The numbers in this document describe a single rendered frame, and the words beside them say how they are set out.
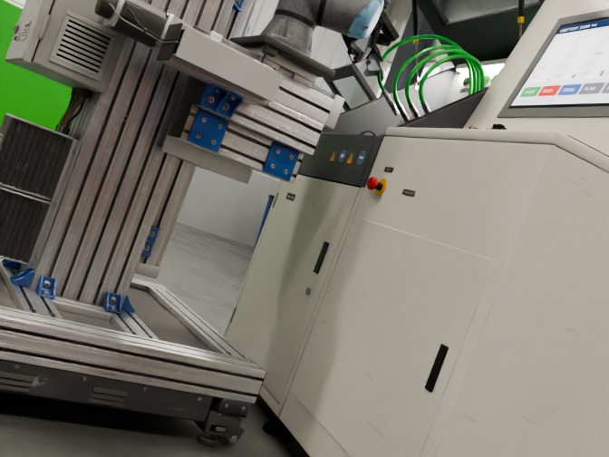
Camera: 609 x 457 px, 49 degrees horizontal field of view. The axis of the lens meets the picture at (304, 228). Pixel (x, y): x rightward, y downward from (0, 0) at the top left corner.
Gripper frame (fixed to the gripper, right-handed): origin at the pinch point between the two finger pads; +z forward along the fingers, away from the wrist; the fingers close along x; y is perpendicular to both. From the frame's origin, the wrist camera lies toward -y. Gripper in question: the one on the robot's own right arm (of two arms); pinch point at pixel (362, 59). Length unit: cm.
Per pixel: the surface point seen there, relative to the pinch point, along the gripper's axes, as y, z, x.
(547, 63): -29, -6, 57
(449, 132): 0, 26, 68
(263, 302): -1, 90, -8
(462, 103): -21.1, 8.5, 35.3
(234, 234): -196, 103, -683
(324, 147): 0.0, 32.1, -4.0
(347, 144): 0.0, 30.6, 13.1
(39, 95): 93, 39, -306
